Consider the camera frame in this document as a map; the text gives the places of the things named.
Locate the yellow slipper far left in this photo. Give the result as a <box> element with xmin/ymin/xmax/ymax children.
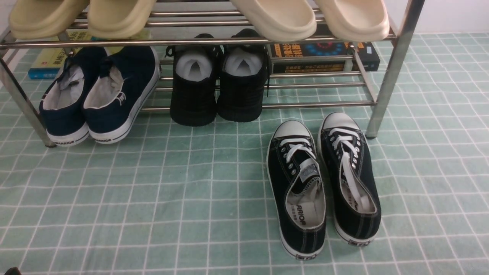
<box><xmin>9</xmin><ymin>0</ymin><xmax>89</xmax><ymax>40</ymax></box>

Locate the black shoe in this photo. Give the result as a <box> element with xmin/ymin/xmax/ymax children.
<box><xmin>217</xmin><ymin>44</ymin><xmax>271</xmax><ymax>123</ymax></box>
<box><xmin>165</xmin><ymin>45</ymin><xmax>223</xmax><ymax>127</ymax></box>

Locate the navy sneaker left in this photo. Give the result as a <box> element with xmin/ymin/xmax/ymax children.
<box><xmin>39</xmin><ymin>47</ymin><xmax>108</xmax><ymax>147</ymax></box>

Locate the cream slipper inner right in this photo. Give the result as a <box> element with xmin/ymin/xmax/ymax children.
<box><xmin>231</xmin><ymin>0</ymin><xmax>317</xmax><ymax>42</ymax></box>

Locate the yellow slipper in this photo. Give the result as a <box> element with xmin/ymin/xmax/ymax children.
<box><xmin>9</xmin><ymin>0</ymin><xmax>89</xmax><ymax>40</ymax></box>
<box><xmin>87</xmin><ymin>0</ymin><xmax>157</xmax><ymax>39</ymax></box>

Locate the black book stack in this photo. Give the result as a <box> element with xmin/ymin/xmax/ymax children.
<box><xmin>268</xmin><ymin>24</ymin><xmax>380</xmax><ymax>74</ymax></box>

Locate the black shoe left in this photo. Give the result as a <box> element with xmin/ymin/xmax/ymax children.
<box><xmin>165</xmin><ymin>45</ymin><xmax>223</xmax><ymax>127</ymax></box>

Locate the yellow blue book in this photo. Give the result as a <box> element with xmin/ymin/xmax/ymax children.
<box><xmin>28</xmin><ymin>30</ymin><xmax>151</xmax><ymax>80</ymax></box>

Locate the cream slipper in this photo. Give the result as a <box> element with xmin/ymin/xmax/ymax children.
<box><xmin>231</xmin><ymin>0</ymin><xmax>317</xmax><ymax>42</ymax></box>
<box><xmin>315</xmin><ymin>0</ymin><xmax>390</xmax><ymax>42</ymax></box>

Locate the cream slipper far right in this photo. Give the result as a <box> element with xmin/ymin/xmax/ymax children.
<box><xmin>315</xmin><ymin>0</ymin><xmax>390</xmax><ymax>42</ymax></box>

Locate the black shoe right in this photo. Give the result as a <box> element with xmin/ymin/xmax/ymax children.
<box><xmin>217</xmin><ymin>44</ymin><xmax>271</xmax><ymax>123</ymax></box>

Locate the black canvas sneaker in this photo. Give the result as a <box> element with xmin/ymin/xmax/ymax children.
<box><xmin>317</xmin><ymin>112</ymin><xmax>381</xmax><ymax>247</ymax></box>
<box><xmin>266</xmin><ymin>120</ymin><xmax>327</xmax><ymax>260</ymax></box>

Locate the navy sneaker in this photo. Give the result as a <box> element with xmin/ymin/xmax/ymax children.
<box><xmin>82</xmin><ymin>46</ymin><xmax>161</xmax><ymax>144</ymax></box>
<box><xmin>39</xmin><ymin>47</ymin><xmax>108</xmax><ymax>147</ymax></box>

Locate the metal shoe rack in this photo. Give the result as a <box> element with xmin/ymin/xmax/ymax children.
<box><xmin>1</xmin><ymin>0</ymin><xmax>424</xmax><ymax>148</ymax></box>

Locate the navy sneaker right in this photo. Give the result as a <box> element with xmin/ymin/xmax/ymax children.
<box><xmin>82</xmin><ymin>46</ymin><xmax>161</xmax><ymax>144</ymax></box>

